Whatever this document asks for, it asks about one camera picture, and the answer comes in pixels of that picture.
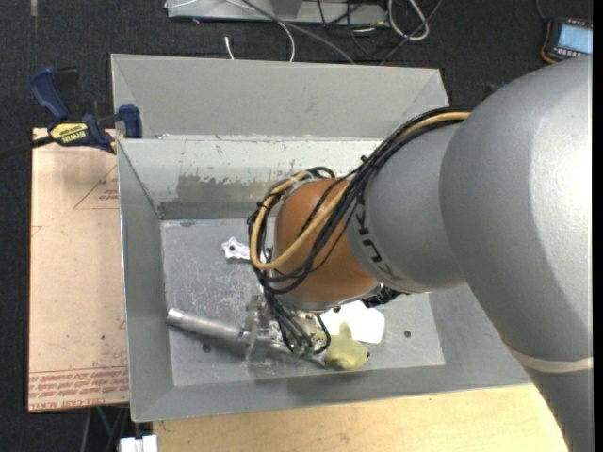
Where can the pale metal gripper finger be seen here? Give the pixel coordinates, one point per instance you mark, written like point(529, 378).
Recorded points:
point(254, 346)
point(258, 311)

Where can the yellow-green toy animal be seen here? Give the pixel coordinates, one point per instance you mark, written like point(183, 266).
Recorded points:
point(344, 353)

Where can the grey metal cylinder tool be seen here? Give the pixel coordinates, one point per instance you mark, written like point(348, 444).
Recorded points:
point(202, 324)

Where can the small white plastic piece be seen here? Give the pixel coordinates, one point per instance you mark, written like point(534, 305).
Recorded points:
point(234, 250)

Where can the brown cardboard board red print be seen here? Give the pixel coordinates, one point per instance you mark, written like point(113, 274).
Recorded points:
point(75, 262)

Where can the grey metal bin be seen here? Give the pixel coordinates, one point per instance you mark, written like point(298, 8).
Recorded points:
point(282, 111)

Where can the black cylinder on white bracket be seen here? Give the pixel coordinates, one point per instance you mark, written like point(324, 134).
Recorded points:
point(363, 323)

